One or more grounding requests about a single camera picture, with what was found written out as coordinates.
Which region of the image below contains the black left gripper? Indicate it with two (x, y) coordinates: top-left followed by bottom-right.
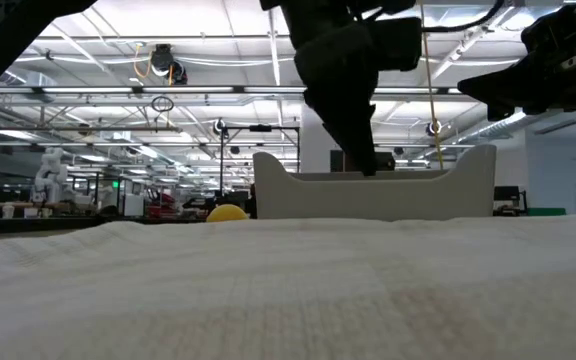
(260, 0), (419, 177)

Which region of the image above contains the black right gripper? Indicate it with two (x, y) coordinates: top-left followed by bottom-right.
(457, 0), (576, 122)

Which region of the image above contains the grey tupperware container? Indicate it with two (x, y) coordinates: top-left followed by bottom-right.
(252, 144), (498, 222)

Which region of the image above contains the yellow toy lemon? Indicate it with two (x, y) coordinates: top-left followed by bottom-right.
(206, 203), (250, 223)

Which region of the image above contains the black computer box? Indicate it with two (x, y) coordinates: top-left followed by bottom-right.
(330, 149), (397, 173)

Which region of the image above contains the black monitor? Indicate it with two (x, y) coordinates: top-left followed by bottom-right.
(493, 185), (528, 217)

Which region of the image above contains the green bin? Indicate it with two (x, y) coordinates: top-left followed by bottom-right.
(526, 207), (567, 218)

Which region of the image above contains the white checked cloth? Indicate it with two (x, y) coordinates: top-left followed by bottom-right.
(0, 214), (576, 360)

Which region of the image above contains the red equipment cart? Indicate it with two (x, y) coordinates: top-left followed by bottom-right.
(146, 192), (179, 219)

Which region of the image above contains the yellow cable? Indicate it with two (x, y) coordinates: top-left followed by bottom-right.
(419, 0), (445, 171)

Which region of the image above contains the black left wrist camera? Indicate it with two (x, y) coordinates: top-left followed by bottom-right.
(367, 17), (423, 72)

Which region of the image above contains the black metal stand frame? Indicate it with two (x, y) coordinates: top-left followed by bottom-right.
(219, 125), (301, 201)

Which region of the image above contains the black hanging cable loop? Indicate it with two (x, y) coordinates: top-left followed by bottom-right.
(150, 95), (175, 114)

